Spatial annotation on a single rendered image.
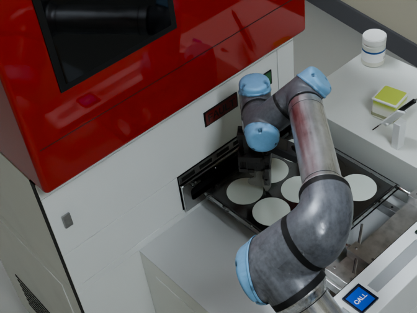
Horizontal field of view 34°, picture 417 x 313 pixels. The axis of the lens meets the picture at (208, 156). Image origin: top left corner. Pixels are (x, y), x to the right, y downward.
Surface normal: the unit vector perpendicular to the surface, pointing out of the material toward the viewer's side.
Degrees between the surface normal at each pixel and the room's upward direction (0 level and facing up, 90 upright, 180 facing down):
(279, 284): 58
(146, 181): 90
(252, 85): 1
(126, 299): 90
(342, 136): 90
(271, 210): 0
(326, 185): 2
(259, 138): 90
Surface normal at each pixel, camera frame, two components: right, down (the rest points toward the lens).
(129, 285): 0.66, 0.46
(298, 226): -0.54, -0.36
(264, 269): -0.46, 0.15
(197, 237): -0.11, -0.73
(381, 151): -0.74, 0.51
